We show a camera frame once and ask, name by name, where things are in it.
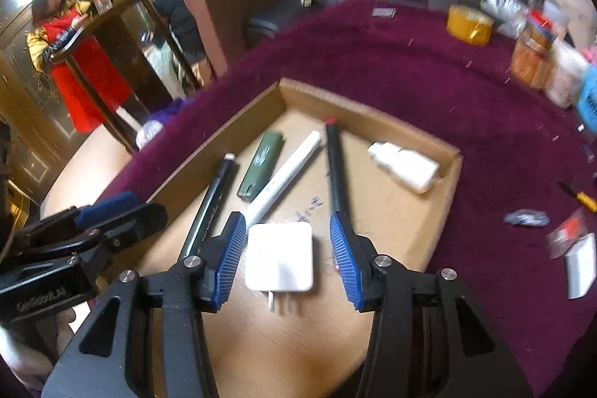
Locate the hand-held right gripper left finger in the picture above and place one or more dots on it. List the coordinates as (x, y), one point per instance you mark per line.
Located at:
(228, 258)

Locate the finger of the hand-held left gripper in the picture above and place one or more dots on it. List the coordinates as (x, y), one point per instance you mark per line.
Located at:
(56, 249)
(105, 207)

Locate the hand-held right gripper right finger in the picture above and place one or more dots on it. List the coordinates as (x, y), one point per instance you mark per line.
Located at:
(347, 258)

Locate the black marker white cap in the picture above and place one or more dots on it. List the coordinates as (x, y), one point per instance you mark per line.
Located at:
(212, 202)

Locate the black marker red cap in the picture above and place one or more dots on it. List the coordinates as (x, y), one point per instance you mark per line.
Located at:
(336, 174)

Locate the brown cardboard box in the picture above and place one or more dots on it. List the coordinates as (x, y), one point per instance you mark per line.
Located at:
(298, 332)

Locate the white cylindrical tube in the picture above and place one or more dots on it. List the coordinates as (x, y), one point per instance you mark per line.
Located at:
(284, 179)

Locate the dark green lighter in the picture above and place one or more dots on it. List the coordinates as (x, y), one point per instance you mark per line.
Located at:
(259, 165)

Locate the small white dropper bottle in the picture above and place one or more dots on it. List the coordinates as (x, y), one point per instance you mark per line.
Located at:
(408, 168)

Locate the purple fluffy cloth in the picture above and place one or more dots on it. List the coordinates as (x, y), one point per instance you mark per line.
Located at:
(168, 111)

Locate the white plastic bag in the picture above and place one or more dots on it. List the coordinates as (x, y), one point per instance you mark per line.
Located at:
(163, 69)

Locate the dark wooden table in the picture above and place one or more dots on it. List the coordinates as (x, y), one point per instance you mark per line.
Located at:
(116, 34)

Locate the clear blue refill tube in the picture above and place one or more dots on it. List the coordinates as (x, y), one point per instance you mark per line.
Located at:
(527, 218)

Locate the clear packet red insert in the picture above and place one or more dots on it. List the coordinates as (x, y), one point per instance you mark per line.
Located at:
(566, 235)

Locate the brown upholstered chair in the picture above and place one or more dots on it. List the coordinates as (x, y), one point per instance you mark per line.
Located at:
(224, 6)

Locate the large white charger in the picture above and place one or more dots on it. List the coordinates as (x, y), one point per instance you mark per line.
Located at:
(583, 270)

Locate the black and yellow pen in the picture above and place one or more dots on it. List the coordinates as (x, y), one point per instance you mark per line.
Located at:
(583, 198)

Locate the yellow tape roll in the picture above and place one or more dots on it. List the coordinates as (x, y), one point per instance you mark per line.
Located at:
(468, 25)

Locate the white plastic jar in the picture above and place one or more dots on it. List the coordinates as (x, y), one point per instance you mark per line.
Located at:
(566, 76)

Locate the clear jar blue label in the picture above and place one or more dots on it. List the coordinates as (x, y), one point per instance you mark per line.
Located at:
(588, 95)

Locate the clear plastic bag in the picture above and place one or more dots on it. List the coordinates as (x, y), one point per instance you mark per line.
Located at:
(506, 6)

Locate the small jar blue red lid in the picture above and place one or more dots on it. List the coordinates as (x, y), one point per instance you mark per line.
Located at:
(541, 25)

